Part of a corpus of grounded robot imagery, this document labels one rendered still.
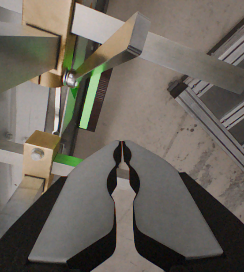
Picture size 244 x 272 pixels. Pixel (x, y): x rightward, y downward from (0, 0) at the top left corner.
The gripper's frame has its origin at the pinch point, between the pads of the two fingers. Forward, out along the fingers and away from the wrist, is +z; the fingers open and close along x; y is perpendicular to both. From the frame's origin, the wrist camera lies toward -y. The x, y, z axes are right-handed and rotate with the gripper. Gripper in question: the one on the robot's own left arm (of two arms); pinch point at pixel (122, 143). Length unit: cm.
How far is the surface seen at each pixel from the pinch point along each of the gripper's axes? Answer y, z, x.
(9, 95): 6.1, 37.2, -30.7
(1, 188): 41, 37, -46
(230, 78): -1.5, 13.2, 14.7
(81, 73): -3.9, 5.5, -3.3
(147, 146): 65, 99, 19
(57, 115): 9.1, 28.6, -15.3
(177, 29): -10, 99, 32
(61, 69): -3.4, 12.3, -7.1
